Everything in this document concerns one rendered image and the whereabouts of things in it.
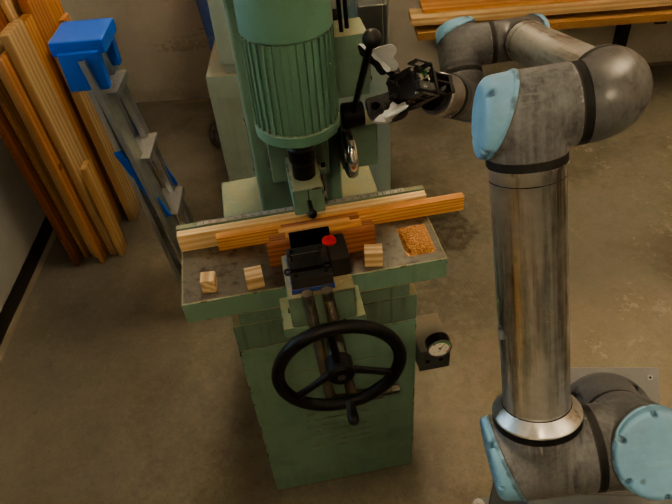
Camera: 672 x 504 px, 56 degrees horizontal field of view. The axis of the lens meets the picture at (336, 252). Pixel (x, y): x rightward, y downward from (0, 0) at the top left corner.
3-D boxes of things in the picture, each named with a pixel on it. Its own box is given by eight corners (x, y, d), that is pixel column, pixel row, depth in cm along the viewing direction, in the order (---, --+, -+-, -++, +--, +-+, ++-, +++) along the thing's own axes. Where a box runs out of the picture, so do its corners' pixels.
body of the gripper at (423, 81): (413, 55, 119) (450, 66, 127) (380, 74, 125) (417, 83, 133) (421, 94, 118) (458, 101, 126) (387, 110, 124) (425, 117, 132)
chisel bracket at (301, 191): (296, 221, 141) (291, 191, 135) (288, 185, 151) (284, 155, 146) (328, 216, 142) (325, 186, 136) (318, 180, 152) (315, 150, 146)
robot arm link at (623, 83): (692, 52, 79) (539, 4, 139) (591, 68, 80) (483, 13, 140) (684, 141, 84) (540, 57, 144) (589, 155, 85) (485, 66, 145)
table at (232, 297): (186, 357, 133) (179, 339, 129) (185, 260, 156) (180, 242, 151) (460, 306, 139) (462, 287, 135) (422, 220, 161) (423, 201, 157)
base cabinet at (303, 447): (275, 492, 198) (236, 353, 150) (259, 350, 240) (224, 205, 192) (413, 464, 202) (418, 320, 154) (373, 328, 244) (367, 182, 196)
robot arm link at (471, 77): (459, 87, 146) (465, 129, 145) (426, 79, 137) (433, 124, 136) (494, 73, 139) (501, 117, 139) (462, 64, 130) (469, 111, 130)
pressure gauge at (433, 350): (426, 364, 156) (427, 343, 150) (422, 352, 159) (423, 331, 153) (451, 359, 157) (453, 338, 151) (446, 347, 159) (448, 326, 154)
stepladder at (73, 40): (182, 321, 256) (40, 51, 176) (189, 277, 274) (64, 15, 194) (220, 315, 254) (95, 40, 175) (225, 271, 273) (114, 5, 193)
